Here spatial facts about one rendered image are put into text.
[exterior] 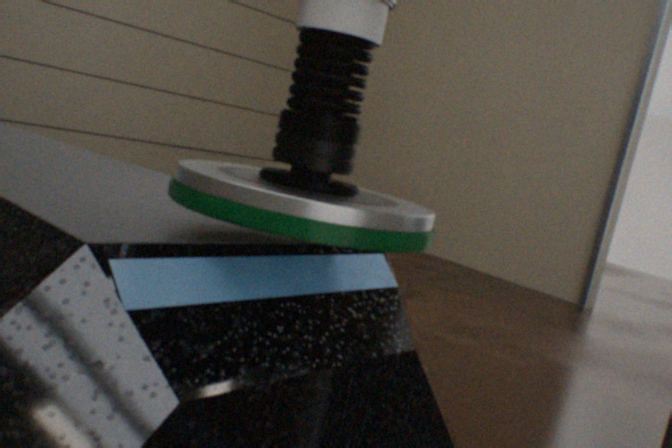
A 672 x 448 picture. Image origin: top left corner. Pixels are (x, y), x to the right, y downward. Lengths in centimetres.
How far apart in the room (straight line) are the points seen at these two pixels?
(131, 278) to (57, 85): 579
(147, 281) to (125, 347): 5
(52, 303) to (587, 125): 540
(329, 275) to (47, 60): 568
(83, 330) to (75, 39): 587
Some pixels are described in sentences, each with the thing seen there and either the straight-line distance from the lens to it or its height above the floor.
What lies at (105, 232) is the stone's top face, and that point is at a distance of 51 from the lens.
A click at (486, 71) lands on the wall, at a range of 627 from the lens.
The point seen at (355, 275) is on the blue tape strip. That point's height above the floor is 82.
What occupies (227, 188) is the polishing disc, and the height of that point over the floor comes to 89.
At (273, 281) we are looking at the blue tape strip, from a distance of 56.
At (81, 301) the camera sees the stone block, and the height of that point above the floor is 81.
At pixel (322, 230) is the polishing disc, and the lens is 44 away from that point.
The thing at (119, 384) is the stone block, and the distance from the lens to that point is 45.
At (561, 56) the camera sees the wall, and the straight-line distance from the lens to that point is 594.
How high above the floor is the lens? 95
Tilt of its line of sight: 8 degrees down
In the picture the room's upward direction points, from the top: 12 degrees clockwise
